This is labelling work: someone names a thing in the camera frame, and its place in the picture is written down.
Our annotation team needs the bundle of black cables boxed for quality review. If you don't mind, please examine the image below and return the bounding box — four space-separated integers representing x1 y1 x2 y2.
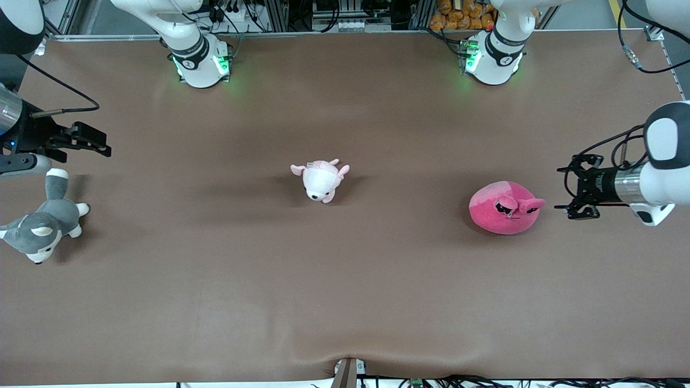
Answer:
367 374 690 388

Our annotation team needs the pink round plush toy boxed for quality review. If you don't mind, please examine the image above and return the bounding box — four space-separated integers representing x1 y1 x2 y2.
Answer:
468 181 546 235

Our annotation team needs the aluminium table edge rail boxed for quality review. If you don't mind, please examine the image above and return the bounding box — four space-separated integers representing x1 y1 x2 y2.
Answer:
47 30 432 41

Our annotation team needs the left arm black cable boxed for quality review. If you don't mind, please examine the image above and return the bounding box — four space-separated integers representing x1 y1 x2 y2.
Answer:
563 125 648 199

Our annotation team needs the pile of orange bread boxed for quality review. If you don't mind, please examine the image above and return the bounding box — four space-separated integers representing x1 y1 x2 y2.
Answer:
430 0 498 31

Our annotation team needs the black cable with metal connector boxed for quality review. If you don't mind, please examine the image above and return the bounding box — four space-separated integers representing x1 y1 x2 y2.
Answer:
617 0 690 75

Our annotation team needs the white power strip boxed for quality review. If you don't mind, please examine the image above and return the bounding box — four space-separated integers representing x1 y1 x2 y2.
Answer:
333 19 379 33

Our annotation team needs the pale pink white plush toy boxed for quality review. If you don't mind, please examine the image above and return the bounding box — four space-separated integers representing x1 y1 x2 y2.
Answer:
291 158 350 204

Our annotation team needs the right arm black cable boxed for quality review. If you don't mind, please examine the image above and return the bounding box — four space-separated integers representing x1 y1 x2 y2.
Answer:
15 53 101 118

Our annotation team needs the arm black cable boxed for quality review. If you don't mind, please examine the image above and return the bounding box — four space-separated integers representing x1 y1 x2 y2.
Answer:
563 125 648 199
15 53 101 118

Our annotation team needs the grey husky plush toy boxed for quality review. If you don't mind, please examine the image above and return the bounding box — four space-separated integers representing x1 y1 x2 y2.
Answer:
0 168 90 265

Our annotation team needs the metal table edge bracket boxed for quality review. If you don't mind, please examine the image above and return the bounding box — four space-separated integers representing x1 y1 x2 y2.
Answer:
332 357 367 388

